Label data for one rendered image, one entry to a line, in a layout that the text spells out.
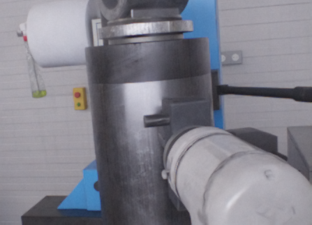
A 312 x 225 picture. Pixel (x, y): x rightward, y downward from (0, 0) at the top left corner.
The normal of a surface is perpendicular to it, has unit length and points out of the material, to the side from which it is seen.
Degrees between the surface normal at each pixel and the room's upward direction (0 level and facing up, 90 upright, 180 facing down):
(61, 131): 90
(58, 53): 124
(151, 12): 90
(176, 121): 90
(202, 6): 90
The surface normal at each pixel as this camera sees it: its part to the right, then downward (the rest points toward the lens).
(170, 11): 0.46, 0.08
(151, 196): -0.11, 0.15
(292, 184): 0.25, -0.04
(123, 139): -0.42, 0.16
